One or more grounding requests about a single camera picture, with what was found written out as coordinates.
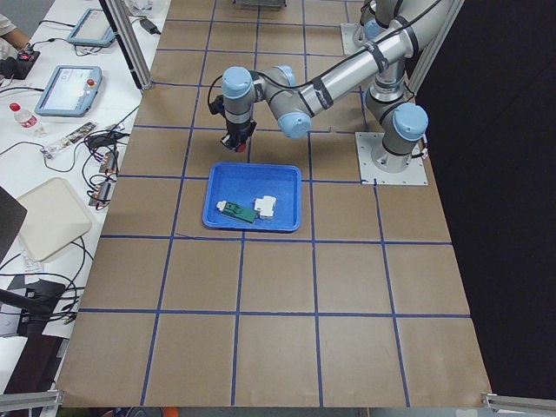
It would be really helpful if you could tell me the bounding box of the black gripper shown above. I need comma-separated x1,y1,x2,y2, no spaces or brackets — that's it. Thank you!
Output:
221,120,256,149

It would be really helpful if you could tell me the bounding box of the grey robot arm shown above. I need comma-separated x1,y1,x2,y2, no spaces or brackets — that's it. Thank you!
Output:
208,1,452,174
360,0,393,41

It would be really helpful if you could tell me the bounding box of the white circuit breaker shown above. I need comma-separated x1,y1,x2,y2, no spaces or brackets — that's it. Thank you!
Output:
254,195,277,220

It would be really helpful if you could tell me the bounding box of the black power adapter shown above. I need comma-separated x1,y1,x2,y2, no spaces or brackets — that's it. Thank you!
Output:
140,18,161,35

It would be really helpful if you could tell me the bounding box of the near blue teach pendant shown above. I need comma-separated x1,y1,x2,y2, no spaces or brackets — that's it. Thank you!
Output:
35,65,103,117

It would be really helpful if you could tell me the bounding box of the blue teach pendant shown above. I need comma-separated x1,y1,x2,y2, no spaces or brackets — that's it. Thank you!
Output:
35,65,103,117
66,9,115,48

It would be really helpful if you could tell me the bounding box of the far blue teach pendant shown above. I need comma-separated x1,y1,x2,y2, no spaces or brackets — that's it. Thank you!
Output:
66,9,115,48

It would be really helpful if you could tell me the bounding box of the beige plastic tray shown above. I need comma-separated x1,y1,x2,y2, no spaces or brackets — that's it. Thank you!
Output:
17,177,92,261

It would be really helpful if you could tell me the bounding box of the clear plastic water bottle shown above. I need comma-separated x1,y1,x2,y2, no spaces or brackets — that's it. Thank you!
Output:
10,103,46,137

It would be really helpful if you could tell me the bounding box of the green and white switch module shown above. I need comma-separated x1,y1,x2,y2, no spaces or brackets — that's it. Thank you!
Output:
216,201,259,224

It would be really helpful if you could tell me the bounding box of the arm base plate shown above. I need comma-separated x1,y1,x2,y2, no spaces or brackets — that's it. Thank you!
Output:
355,132,428,186
340,23,368,56

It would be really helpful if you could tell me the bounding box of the aluminium frame post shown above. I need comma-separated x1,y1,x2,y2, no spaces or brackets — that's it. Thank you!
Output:
99,0,153,91

